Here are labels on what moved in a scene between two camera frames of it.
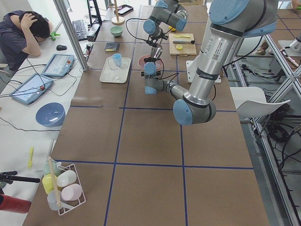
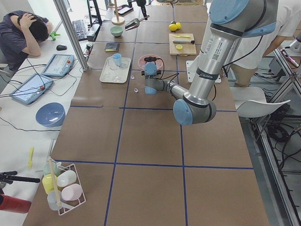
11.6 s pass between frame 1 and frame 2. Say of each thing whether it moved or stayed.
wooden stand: stayed
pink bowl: stayed
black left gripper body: stayed
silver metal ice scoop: moved
